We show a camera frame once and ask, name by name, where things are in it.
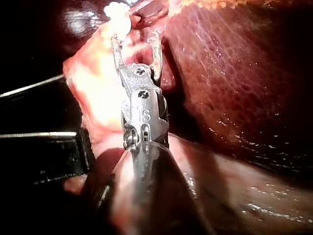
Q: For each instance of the right arm instrument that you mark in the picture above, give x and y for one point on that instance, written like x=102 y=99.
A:
x=143 y=102

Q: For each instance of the white clip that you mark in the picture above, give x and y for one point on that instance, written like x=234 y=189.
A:
x=119 y=19

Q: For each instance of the dark red liver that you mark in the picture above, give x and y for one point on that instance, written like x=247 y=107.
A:
x=232 y=85

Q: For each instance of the dark right arm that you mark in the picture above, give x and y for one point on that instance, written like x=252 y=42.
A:
x=151 y=195

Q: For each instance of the right arm instrument jaw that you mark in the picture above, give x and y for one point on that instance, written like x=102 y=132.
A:
x=117 y=52
x=156 y=51

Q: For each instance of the pale fatty tissue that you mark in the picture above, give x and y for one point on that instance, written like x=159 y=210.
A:
x=97 y=85

